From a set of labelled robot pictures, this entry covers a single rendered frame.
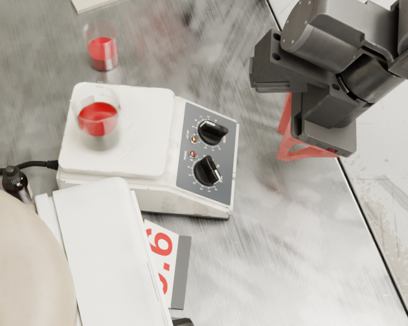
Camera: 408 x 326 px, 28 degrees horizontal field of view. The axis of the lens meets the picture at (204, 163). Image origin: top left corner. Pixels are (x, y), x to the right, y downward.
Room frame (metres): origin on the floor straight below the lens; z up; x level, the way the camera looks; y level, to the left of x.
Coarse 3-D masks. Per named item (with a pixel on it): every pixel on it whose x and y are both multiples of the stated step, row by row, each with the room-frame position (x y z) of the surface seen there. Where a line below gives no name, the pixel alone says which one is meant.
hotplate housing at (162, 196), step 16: (176, 96) 0.57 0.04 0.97; (176, 112) 0.55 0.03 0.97; (176, 128) 0.53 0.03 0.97; (176, 144) 0.50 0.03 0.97; (48, 160) 0.50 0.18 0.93; (176, 160) 0.48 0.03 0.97; (64, 176) 0.46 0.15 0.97; (80, 176) 0.46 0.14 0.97; (96, 176) 0.46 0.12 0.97; (112, 176) 0.46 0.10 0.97; (176, 176) 0.46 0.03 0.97; (144, 192) 0.44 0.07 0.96; (160, 192) 0.44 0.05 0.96; (176, 192) 0.44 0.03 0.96; (144, 208) 0.44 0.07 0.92; (160, 208) 0.44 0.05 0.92; (176, 208) 0.44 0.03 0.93; (192, 208) 0.44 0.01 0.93; (208, 208) 0.44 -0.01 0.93; (224, 208) 0.44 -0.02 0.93
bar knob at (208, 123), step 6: (204, 120) 0.55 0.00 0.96; (204, 126) 0.53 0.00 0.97; (210, 126) 0.53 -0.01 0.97; (216, 126) 0.53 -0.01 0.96; (222, 126) 0.54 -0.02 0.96; (198, 132) 0.53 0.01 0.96; (204, 132) 0.53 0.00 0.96; (210, 132) 0.53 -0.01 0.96; (216, 132) 0.53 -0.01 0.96; (222, 132) 0.53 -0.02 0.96; (228, 132) 0.53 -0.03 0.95; (204, 138) 0.52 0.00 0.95; (210, 138) 0.52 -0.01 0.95; (216, 138) 0.53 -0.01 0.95; (210, 144) 0.52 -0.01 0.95
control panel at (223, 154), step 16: (192, 112) 0.55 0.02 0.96; (208, 112) 0.56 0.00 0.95; (192, 128) 0.53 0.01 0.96; (192, 144) 0.51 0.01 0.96; (208, 144) 0.52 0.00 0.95; (224, 144) 0.52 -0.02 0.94; (192, 160) 0.49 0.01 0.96; (224, 160) 0.50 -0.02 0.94; (192, 176) 0.47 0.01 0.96; (224, 176) 0.48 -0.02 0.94; (192, 192) 0.45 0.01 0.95; (208, 192) 0.45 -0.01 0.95; (224, 192) 0.46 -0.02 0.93
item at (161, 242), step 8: (144, 224) 0.41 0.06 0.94; (152, 224) 0.42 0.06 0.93; (152, 232) 0.41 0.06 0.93; (160, 232) 0.41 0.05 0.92; (168, 232) 0.42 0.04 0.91; (152, 240) 0.40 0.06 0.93; (160, 240) 0.40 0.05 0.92; (168, 240) 0.41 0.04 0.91; (152, 248) 0.39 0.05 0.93; (160, 248) 0.39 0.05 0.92; (168, 248) 0.40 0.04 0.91; (160, 256) 0.38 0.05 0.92; (168, 256) 0.39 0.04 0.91; (160, 264) 0.38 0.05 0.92; (168, 264) 0.38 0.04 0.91; (160, 272) 0.37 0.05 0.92; (168, 272) 0.37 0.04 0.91; (160, 280) 0.36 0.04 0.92; (168, 280) 0.36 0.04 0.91
